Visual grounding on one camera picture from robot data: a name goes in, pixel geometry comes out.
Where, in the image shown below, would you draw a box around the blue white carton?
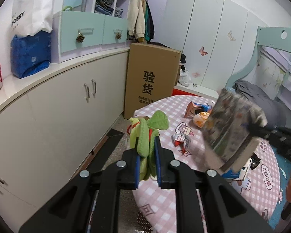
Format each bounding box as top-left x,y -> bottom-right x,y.
222,158 -> 252,181

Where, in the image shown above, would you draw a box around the printed paper box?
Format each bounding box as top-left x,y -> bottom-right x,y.
201,88 -> 268,174

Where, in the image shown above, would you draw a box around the red white candy wrapper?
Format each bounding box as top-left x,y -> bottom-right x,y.
171,133 -> 190,155

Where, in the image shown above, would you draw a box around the green plush toy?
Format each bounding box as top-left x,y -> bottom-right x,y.
128,110 -> 169,180

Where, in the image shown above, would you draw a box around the blue snack bag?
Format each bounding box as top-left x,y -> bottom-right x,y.
184,102 -> 213,118

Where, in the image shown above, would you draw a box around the grey blanket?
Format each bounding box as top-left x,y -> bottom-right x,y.
233,81 -> 287,127

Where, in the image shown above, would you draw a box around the dark shiny wrapper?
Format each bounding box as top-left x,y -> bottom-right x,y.
250,153 -> 261,170

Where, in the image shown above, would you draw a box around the pink checkered tablecloth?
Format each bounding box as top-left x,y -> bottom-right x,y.
133,96 -> 280,232

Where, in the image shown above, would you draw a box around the orange snack bag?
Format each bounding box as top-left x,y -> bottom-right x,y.
193,111 -> 210,128

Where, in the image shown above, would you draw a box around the white curved cabinet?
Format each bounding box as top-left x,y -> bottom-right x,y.
0,50 -> 129,232

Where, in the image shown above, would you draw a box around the white plastic bag on floor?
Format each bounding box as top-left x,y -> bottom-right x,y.
178,68 -> 191,87

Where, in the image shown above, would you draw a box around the brown cardboard box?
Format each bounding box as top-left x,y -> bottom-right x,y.
124,43 -> 181,119

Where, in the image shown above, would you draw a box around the blue shopping bag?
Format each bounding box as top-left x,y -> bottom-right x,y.
11,31 -> 51,78

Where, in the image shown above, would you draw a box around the mint green drawer unit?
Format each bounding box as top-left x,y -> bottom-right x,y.
51,11 -> 128,63

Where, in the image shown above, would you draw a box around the hanging clothes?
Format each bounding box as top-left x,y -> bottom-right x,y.
127,0 -> 155,43

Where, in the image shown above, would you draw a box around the white paper bag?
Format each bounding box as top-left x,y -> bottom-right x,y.
11,0 -> 53,37

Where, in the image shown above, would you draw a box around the mint green bed frame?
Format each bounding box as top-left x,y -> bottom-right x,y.
224,25 -> 291,107

